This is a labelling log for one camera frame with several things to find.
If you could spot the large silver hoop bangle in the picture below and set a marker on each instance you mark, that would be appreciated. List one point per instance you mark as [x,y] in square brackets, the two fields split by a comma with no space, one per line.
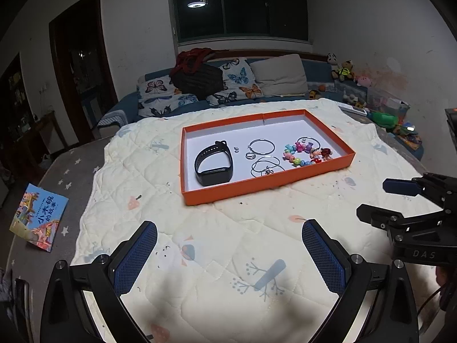
[315,144]

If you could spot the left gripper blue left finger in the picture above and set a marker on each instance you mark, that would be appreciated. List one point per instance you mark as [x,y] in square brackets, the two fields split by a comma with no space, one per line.
[130,256]

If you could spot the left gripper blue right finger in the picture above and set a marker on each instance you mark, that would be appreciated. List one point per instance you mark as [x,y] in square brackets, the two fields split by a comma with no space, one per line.
[328,255]

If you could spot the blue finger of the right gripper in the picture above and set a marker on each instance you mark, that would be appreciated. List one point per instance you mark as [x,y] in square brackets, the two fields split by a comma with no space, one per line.
[402,187]
[380,217]

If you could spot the butterfly pillow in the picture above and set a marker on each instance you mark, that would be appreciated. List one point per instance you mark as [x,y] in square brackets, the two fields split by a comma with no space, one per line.
[159,97]
[238,81]

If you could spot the bear plush yellow vest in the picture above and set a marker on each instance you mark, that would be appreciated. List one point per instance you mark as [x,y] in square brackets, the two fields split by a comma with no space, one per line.
[344,72]

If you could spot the panda plush toy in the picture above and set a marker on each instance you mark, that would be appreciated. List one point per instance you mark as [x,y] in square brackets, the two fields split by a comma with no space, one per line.
[333,61]

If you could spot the children's picture book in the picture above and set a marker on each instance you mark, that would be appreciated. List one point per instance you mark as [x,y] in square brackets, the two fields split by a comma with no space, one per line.
[38,216]

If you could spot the yellow toy car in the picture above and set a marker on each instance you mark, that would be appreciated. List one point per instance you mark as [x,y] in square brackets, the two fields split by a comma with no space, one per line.
[313,95]

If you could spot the black smart band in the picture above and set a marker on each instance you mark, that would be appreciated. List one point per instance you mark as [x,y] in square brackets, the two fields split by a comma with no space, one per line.
[214,164]

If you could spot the white remote control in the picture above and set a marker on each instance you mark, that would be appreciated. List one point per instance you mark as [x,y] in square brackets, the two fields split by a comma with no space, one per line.
[352,109]

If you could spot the black camera box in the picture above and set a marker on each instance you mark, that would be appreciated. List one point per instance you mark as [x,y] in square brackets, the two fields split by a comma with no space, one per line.
[451,115]

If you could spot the left butterfly pillow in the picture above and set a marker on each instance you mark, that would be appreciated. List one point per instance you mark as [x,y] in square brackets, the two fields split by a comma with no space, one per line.
[159,97]

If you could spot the person's right hand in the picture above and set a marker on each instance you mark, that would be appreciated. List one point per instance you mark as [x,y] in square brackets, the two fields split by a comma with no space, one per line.
[446,279]

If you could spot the right butterfly pillow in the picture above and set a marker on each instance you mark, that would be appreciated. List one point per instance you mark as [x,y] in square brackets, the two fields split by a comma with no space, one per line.
[238,81]

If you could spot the orange shallow tray box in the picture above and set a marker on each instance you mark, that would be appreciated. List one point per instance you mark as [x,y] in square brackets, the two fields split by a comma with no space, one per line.
[246,154]

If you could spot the green toy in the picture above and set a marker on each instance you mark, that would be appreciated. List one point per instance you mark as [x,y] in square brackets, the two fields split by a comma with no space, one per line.
[383,120]

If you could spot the dark wooden side table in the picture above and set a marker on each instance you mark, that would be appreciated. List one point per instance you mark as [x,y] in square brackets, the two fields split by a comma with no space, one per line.
[49,132]

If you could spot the beige pillow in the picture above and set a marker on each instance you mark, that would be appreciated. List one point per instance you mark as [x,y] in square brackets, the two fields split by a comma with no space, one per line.
[283,75]

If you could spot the black and red clothing pile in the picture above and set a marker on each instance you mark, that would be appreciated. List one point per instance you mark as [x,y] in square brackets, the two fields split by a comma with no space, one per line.
[192,75]

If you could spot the dark window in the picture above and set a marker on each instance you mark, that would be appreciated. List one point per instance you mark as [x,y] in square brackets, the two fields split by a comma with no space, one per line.
[217,19]

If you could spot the pink plush toy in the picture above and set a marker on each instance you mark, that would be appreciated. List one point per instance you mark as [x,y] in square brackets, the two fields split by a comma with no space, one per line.
[363,81]

